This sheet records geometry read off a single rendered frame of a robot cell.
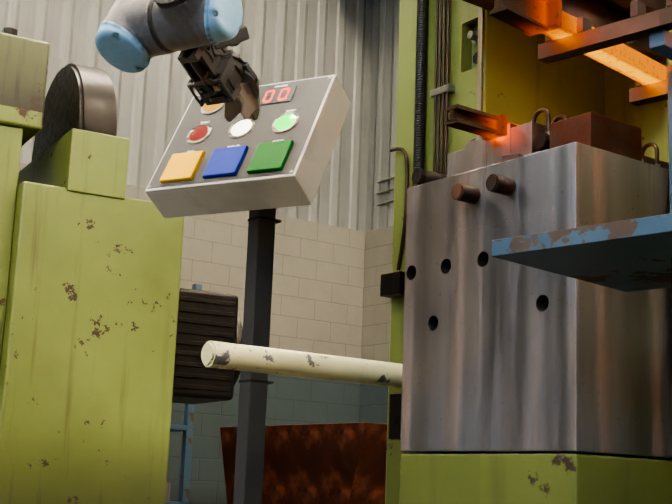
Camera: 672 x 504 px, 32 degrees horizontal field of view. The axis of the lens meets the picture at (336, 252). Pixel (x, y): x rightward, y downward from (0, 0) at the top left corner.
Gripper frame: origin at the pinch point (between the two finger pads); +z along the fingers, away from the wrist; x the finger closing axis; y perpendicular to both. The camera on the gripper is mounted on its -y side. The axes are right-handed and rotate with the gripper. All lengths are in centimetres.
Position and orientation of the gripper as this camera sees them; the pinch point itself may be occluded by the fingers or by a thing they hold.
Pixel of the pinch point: (253, 111)
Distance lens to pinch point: 212.3
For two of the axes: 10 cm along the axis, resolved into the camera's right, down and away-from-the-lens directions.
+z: 4.1, 6.3, 6.6
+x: 8.7, -0.6, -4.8
